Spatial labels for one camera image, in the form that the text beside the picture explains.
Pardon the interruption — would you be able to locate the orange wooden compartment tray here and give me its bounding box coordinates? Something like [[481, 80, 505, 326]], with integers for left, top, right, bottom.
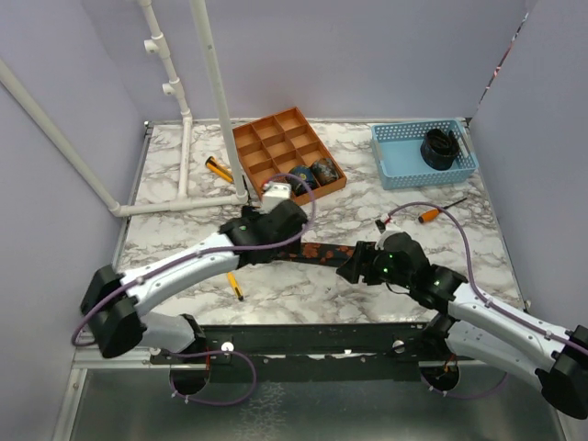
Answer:
[[233, 107, 347, 206]]

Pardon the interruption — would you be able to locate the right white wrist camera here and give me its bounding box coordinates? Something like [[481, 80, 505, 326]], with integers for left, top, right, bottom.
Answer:
[[375, 217, 401, 234]]

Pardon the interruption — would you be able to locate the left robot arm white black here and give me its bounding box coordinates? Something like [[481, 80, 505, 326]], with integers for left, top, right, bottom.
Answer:
[[80, 200, 310, 363]]

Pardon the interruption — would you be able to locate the rolled navy yellow tie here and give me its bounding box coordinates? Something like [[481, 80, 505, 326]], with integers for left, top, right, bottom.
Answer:
[[287, 165, 319, 197]]

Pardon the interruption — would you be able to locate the small yellow black cutter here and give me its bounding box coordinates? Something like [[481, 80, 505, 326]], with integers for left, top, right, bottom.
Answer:
[[227, 272, 244, 301]]

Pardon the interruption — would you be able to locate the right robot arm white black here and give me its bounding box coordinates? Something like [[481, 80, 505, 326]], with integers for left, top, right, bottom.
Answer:
[[336, 232, 587, 420]]

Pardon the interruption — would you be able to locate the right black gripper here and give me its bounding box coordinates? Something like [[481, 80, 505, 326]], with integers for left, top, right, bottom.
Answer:
[[336, 240, 413, 289]]

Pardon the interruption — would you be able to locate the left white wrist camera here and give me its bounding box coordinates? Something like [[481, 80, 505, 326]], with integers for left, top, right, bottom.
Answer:
[[260, 181, 291, 213]]

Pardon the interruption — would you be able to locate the black orange floral tie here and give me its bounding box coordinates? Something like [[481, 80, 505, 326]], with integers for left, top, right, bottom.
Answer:
[[276, 243, 355, 267]]

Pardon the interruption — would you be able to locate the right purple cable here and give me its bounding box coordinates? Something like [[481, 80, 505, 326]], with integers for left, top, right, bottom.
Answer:
[[385, 201, 588, 400]]

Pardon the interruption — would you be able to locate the rolled black tie in basket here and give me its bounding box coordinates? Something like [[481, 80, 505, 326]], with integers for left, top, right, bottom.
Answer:
[[420, 129, 459, 171]]

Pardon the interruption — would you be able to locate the rolled brown floral tie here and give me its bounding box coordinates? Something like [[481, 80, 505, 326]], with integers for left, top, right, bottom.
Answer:
[[310, 157, 339, 186]]

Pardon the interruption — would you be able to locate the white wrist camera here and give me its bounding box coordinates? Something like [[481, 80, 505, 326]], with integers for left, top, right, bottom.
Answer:
[[375, 217, 401, 234], [260, 181, 291, 213]]

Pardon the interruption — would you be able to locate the aluminium extrusion rail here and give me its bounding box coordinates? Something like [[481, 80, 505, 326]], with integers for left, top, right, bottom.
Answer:
[[72, 345, 205, 370]]

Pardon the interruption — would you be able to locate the yellow utility knife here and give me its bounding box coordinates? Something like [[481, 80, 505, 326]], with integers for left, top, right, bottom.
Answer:
[[205, 156, 234, 184]]

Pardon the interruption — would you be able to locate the orange handled screwdriver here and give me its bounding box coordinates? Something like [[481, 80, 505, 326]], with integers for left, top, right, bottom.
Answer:
[[417, 198, 467, 224]]

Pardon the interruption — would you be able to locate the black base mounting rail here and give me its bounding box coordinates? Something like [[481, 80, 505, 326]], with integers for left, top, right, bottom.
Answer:
[[145, 322, 460, 390]]

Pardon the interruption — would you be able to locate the light blue plastic basket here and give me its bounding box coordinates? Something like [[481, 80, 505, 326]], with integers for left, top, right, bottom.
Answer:
[[371, 119, 479, 190]]

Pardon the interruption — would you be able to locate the white PVC pipe frame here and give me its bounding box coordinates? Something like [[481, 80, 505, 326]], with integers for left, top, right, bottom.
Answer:
[[0, 0, 250, 218]]

